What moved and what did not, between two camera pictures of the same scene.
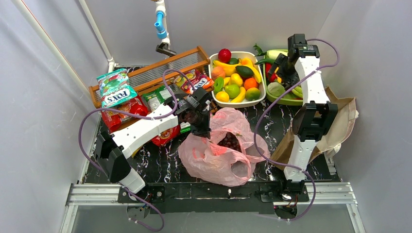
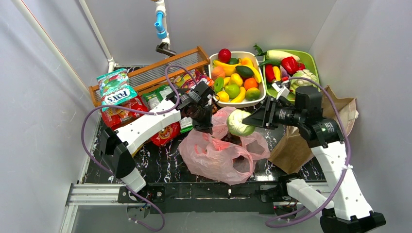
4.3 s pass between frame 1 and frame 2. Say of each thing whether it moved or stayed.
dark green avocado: stayed
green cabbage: moved
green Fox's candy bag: stayed
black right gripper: moved
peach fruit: stayed
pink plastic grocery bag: stayed
